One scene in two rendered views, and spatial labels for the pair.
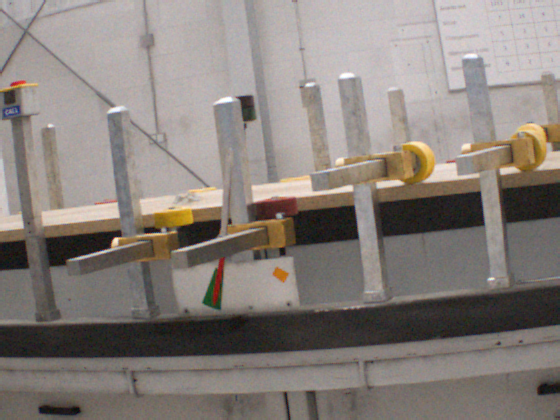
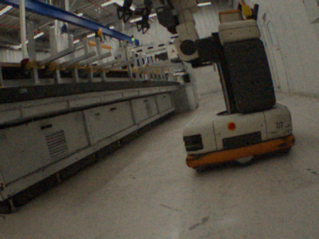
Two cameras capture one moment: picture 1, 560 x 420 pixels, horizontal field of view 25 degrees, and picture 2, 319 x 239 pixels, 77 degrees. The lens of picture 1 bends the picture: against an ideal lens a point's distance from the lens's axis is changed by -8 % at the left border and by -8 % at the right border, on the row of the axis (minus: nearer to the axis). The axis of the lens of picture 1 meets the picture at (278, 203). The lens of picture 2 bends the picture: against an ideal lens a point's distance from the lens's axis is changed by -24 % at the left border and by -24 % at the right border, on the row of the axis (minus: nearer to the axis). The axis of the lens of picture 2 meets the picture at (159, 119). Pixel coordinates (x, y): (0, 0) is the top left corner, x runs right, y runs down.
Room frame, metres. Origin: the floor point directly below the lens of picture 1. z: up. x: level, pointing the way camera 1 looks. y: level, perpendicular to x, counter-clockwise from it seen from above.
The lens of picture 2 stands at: (2.99, 3.56, 0.46)
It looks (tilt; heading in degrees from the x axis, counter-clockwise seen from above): 5 degrees down; 261
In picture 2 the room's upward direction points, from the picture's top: 12 degrees counter-clockwise
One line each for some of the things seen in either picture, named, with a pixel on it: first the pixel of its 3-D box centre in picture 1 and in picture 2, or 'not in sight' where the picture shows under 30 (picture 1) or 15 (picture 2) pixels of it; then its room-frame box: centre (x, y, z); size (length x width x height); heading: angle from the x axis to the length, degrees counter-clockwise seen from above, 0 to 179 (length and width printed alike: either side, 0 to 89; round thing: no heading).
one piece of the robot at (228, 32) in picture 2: not in sight; (239, 62); (2.18, 2.11, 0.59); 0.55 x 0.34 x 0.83; 66
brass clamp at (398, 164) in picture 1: (373, 168); not in sight; (2.43, -0.18, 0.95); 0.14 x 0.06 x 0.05; 66
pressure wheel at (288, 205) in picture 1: (279, 225); not in sight; (2.58, 0.00, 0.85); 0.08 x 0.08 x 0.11
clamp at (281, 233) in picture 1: (257, 235); not in sight; (2.53, 0.05, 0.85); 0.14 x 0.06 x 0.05; 66
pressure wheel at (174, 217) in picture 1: (175, 234); not in sight; (2.72, 0.22, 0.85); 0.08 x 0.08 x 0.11
